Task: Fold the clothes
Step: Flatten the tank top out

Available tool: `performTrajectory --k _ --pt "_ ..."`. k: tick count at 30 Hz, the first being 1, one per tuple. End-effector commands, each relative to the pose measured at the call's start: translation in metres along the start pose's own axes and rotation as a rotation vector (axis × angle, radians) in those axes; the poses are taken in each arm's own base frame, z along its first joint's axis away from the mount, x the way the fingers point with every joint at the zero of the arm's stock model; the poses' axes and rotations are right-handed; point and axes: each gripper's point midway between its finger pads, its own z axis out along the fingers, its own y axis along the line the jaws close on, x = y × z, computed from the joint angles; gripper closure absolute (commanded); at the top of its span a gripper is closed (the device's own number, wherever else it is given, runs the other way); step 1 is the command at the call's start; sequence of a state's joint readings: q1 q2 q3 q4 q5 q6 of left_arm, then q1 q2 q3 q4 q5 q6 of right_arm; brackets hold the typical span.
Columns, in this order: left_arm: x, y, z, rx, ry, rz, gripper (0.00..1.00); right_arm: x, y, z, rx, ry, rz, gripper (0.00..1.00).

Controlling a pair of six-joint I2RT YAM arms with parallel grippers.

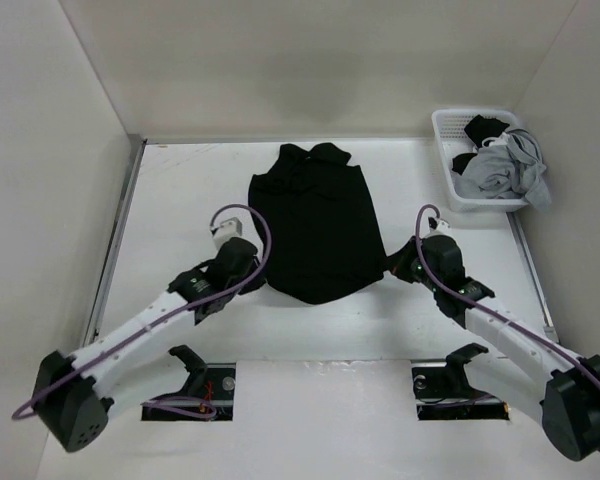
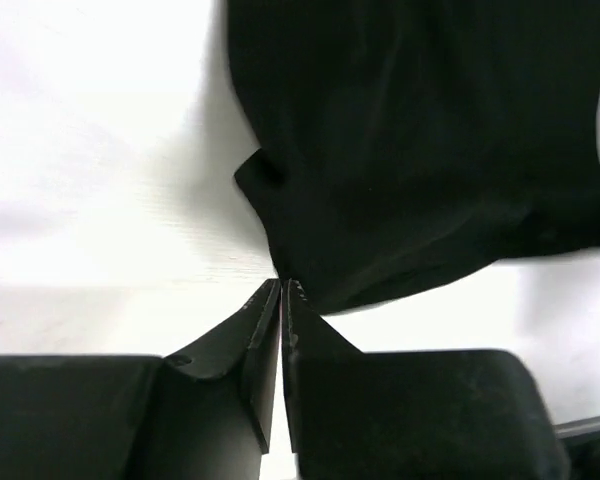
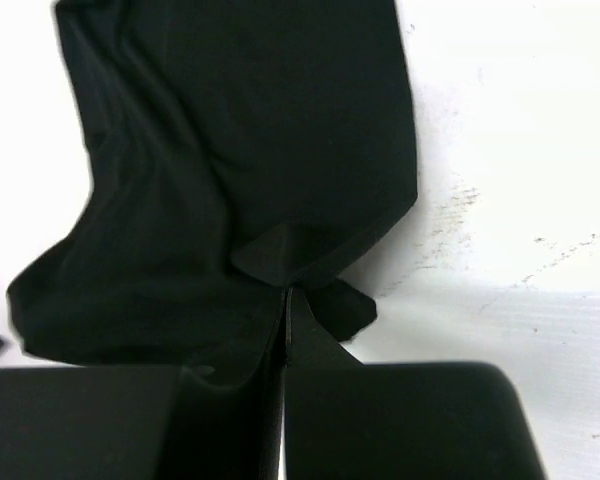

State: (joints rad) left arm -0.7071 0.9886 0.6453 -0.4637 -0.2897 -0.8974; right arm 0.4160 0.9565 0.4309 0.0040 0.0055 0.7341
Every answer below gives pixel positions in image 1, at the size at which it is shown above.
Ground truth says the white plastic laundry basket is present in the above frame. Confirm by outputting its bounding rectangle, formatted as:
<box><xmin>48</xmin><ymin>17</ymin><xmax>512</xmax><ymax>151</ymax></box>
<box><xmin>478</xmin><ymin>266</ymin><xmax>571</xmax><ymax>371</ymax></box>
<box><xmin>431</xmin><ymin>108</ymin><xmax>528</xmax><ymax>213</ymax></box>

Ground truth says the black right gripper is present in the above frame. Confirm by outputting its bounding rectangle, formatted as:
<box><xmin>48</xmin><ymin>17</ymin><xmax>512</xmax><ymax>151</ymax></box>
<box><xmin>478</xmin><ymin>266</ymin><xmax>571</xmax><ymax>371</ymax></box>
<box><xmin>382</xmin><ymin>236</ymin><xmax>441</xmax><ymax>293</ymax></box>

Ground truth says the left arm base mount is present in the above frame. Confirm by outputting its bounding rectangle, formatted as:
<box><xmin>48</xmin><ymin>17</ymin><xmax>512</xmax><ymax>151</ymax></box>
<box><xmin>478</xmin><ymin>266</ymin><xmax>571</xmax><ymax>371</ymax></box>
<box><xmin>141</xmin><ymin>345</ymin><xmax>237</xmax><ymax>422</ymax></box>

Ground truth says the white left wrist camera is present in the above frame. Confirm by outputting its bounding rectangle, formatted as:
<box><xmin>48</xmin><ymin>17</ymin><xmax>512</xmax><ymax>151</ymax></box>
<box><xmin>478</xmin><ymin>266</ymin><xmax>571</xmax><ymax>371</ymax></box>
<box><xmin>210</xmin><ymin>217</ymin><xmax>243</xmax><ymax>250</ymax></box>

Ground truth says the black tank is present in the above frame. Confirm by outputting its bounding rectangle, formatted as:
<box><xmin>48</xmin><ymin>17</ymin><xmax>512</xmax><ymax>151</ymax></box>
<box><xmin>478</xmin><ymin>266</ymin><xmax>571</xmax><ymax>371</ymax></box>
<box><xmin>452</xmin><ymin>115</ymin><xmax>510</xmax><ymax>174</ymax></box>
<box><xmin>248</xmin><ymin>143</ymin><xmax>387</xmax><ymax>305</ymax></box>

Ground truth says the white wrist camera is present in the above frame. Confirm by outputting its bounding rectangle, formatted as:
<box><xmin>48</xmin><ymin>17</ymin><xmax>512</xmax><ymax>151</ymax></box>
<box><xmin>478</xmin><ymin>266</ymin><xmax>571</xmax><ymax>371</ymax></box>
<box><xmin>427</xmin><ymin>217</ymin><xmax>451</xmax><ymax>238</ymax></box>
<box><xmin>210</xmin><ymin>217</ymin><xmax>243</xmax><ymax>250</ymax></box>

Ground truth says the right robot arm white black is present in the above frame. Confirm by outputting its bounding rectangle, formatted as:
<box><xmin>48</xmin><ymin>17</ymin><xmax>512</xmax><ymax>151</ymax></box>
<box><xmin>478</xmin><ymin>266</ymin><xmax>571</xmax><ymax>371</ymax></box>
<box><xmin>386</xmin><ymin>233</ymin><xmax>600</xmax><ymax>461</ymax></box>

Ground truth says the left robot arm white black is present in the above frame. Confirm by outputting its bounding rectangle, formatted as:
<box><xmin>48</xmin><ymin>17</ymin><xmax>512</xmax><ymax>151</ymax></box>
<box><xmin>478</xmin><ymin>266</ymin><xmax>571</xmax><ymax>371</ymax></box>
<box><xmin>32</xmin><ymin>237</ymin><xmax>264</xmax><ymax>453</ymax></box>

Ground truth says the grey tank top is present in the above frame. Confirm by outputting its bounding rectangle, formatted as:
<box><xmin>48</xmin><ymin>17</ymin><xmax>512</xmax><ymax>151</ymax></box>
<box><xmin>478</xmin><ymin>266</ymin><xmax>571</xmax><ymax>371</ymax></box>
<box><xmin>454</xmin><ymin>129</ymin><xmax>552</xmax><ymax>210</ymax></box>

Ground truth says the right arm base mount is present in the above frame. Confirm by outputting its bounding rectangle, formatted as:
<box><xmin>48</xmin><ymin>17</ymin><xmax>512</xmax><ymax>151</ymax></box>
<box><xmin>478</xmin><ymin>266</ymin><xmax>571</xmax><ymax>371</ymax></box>
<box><xmin>411</xmin><ymin>343</ymin><xmax>510</xmax><ymax>421</ymax></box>

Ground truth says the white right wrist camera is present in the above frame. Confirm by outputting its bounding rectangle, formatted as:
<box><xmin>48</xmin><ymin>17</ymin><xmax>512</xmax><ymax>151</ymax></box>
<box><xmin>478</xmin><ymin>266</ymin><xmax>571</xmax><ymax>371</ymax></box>
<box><xmin>427</xmin><ymin>217</ymin><xmax>451</xmax><ymax>238</ymax></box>

